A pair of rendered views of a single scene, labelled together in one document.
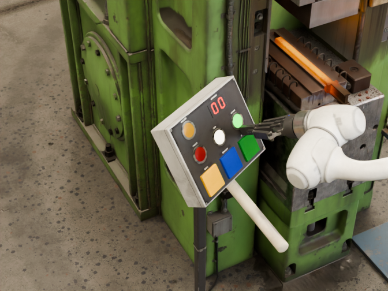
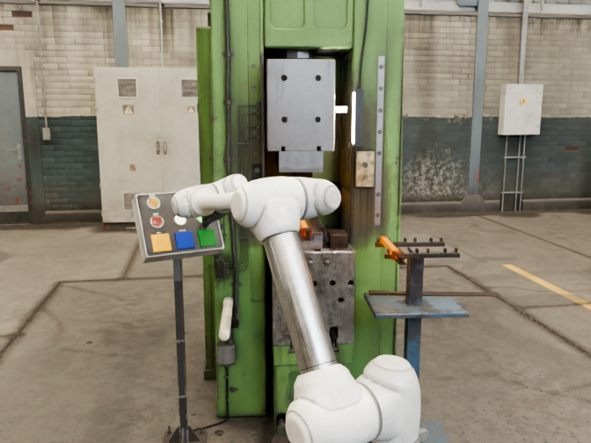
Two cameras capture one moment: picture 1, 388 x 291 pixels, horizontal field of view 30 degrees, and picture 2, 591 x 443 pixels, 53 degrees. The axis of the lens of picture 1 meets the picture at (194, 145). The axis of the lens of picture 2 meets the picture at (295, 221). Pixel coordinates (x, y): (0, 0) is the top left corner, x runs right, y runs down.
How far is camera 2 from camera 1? 1.84 m
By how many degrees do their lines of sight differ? 37
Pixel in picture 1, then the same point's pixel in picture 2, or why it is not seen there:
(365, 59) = (360, 237)
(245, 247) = (257, 399)
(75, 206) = (168, 363)
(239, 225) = (249, 369)
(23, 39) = not seen: hidden behind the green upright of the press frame
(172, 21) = not seen: hidden behind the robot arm
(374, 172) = (218, 198)
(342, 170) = (201, 198)
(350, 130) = (228, 185)
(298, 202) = (280, 337)
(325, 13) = (292, 163)
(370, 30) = (361, 210)
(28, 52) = not seen: hidden behind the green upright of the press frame
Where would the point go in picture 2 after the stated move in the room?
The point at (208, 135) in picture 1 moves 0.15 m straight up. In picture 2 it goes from (170, 214) to (169, 178)
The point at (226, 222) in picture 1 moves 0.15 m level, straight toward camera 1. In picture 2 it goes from (229, 351) to (210, 362)
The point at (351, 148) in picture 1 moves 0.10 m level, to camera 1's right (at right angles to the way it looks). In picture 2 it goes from (328, 297) to (348, 300)
